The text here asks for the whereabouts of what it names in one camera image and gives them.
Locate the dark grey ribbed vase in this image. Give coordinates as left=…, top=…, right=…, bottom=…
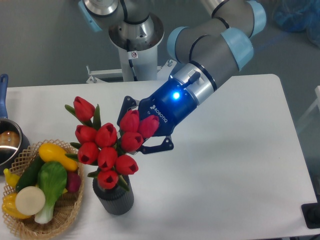
left=92, top=175, right=134, bottom=216

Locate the green cucumber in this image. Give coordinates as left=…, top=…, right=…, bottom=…
left=15, top=155, right=45, bottom=193

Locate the woven wicker basket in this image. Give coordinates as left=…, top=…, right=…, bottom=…
left=0, top=139, right=85, bottom=240

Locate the red tulip bouquet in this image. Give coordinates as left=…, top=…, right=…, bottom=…
left=65, top=96, right=160, bottom=191

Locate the blue handled saucepan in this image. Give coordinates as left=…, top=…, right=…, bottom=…
left=0, top=73, right=30, bottom=176

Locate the green bok choy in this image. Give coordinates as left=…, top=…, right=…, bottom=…
left=34, top=161, right=67, bottom=224

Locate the yellow bell pepper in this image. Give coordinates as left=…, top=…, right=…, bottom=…
left=2, top=192, right=31, bottom=220

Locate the black device at edge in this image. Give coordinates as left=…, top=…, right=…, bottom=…
left=301, top=203, right=320, bottom=229

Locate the white round radish slice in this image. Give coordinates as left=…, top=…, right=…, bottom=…
left=15, top=186, right=46, bottom=216

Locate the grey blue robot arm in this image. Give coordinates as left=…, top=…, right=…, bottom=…
left=78, top=0, right=266, bottom=154

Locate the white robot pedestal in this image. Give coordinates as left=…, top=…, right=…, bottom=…
left=87, top=13, right=177, bottom=83

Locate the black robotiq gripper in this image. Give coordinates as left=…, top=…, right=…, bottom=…
left=116, top=78, right=197, bottom=155

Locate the white frame at right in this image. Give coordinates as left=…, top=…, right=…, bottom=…
left=295, top=85, right=320, bottom=134

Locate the blue plastic bag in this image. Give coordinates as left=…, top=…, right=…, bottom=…
left=272, top=0, right=320, bottom=47

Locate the black pedestal cable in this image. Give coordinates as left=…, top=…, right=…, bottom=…
left=126, top=38, right=138, bottom=82

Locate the yellow squash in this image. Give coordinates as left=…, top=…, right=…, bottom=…
left=38, top=143, right=78, bottom=172

